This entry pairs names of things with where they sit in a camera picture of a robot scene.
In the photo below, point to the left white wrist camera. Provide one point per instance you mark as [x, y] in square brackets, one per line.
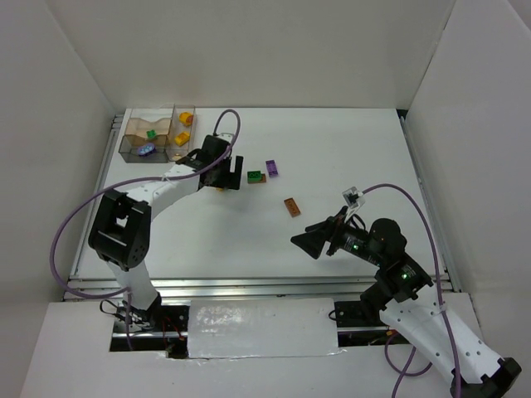
[228, 137]

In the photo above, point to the clear tall container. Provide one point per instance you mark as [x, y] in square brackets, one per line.
[176, 127]

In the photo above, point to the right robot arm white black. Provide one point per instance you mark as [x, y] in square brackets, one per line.
[405, 298]

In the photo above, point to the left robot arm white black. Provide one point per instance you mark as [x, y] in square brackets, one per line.
[120, 234]

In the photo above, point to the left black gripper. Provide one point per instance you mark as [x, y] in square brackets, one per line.
[226, 175]

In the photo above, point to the yellow lego brick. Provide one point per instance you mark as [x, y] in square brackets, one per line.
[182, 138]

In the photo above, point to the purple round lego piece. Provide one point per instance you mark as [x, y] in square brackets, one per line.
[146, 150]

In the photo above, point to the brown lego tile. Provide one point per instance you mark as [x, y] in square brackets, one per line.
[292, 207]

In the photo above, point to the orange lego brick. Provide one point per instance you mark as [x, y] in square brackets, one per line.
[186, 118]

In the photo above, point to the white foam cover board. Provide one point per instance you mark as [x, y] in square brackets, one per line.
[280, 327]

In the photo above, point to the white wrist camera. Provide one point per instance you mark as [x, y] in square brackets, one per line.
[354, 199]
[228, 137]

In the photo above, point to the grey tinted container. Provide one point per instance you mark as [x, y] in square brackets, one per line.
[136, 149]

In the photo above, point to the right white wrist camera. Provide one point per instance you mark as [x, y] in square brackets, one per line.
[354, 199]

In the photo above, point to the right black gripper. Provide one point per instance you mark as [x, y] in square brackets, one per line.
[332, 236]

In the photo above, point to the purple lego plate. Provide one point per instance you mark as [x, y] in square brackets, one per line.
[271, 168]

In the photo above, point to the aluminium front rail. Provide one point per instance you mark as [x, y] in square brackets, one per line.
[254, 288]

